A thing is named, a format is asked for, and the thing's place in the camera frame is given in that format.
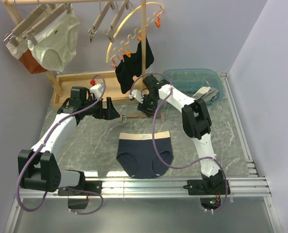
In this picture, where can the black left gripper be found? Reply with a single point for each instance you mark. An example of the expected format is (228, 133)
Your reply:
(109, 113)

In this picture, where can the wooden rack right post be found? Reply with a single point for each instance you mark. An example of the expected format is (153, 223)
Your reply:
(143, 35)

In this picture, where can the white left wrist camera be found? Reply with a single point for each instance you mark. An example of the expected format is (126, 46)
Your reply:
(96, 89)

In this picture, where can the grey and pink underwear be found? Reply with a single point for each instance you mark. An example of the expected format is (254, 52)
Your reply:
(206, 93)

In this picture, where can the yellow curved clip hanger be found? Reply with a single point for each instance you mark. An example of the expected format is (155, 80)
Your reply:
(120, 48)

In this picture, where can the navy underwear cream waistband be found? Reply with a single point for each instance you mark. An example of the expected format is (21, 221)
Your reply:
(138, 158)

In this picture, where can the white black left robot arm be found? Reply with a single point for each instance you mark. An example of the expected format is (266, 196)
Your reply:
(38, 168)

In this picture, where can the teal plastic basin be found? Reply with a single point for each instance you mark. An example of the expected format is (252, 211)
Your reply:
(189, 81)

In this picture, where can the cream white hanging underwear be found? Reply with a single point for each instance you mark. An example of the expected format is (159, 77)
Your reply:
(56, 44)

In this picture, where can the beige hanger far left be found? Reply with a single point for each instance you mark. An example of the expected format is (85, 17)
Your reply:
(13, 36)

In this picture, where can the beige clip hanger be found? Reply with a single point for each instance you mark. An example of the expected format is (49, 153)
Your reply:
(140, 115)
(103, 11)

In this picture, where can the wooden rack base tray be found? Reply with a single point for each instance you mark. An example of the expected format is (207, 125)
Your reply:
(113, 90)

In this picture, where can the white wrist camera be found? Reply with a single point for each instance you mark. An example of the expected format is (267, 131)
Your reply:
(96, 89)
(136, 95)

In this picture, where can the beige hanger holding underwear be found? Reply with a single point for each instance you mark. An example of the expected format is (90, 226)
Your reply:
(42, 24)

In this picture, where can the aluminium mounting rail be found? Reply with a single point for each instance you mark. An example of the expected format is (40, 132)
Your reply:
(173, 188)

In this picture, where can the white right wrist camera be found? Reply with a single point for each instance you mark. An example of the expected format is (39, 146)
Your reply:
(136, 95)

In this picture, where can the orange cream hanging underwear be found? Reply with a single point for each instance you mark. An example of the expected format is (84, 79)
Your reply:
(24, 55)

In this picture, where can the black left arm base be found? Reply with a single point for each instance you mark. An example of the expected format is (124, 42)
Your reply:
(91, 186)

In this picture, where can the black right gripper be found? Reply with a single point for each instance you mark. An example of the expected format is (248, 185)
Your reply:
(143, 108)

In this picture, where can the wooden rack top bar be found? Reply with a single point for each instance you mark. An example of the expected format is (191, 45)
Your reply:
(37, 2)

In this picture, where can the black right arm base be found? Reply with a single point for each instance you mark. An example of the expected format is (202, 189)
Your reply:
(205, 187)

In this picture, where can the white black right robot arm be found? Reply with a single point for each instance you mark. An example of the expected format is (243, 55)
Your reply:
(196, 123)

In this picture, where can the beige hanging clip hanger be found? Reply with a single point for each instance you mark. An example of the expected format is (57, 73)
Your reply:
(103, 11)

